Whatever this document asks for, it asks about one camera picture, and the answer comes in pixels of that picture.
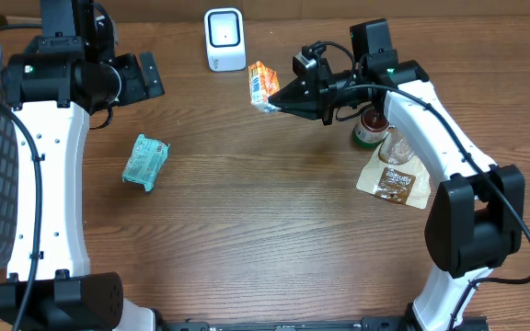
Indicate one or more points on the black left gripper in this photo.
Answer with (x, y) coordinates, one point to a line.
(141, 90)

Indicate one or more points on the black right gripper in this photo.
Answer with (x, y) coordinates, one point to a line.
(312, 91)

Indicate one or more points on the orange tissue pack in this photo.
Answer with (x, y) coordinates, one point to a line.
(263, 83)

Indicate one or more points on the green wet wipes pack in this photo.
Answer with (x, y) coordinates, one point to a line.
(146, 160)

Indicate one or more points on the beige paper pouch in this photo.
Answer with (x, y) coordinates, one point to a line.
(395, 173)

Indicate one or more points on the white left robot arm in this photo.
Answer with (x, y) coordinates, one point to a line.
(51, 97)

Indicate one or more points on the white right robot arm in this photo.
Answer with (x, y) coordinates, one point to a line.
(476, 218)

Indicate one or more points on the white barcode scanner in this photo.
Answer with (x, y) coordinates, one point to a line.
(225, 39)

